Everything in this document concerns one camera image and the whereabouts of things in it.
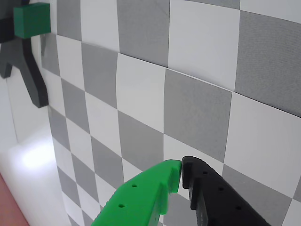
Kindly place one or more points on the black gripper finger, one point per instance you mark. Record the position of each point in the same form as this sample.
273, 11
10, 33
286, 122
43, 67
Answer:
218, 202

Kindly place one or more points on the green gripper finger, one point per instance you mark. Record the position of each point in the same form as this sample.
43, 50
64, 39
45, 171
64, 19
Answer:
141, 200

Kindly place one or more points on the green dice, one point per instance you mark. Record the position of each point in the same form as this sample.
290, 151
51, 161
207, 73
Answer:
31, 20

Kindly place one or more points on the grey white checkerboard mat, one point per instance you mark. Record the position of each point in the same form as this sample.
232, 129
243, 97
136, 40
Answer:
197, 106

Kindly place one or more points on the black forked bracket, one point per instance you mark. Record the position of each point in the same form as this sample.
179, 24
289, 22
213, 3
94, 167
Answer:
30, 70

